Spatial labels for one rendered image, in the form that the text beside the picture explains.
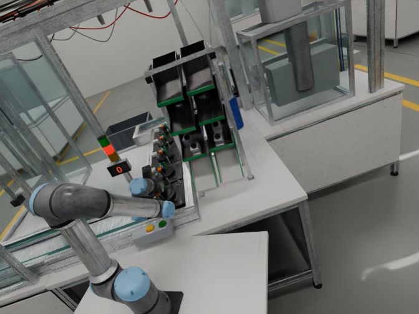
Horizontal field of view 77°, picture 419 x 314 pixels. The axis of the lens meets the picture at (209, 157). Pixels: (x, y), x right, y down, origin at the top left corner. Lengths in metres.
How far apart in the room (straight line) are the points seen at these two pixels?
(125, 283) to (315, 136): 1.71
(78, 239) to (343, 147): 2.01
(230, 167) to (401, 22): 5.08
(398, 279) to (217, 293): 1.35
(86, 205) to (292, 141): 1.64
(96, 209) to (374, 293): 1.78
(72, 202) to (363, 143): 2.17
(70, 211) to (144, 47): 11.15
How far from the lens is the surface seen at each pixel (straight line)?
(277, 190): 1.53
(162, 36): 11.80
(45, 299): 1.96
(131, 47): 11.93
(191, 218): 1.49
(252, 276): 1.21
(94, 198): 0.90
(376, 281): 2.19
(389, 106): 2.48
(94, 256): 1.11
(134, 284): 1.09
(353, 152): 2.50
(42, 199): 0.98
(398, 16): 6.07
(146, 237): 1.47
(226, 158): 1.49
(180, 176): 1.73
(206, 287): 1.25
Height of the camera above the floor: 1.86
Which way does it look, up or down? 30 degrees down
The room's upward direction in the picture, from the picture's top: 22 degrees counter-clockwise
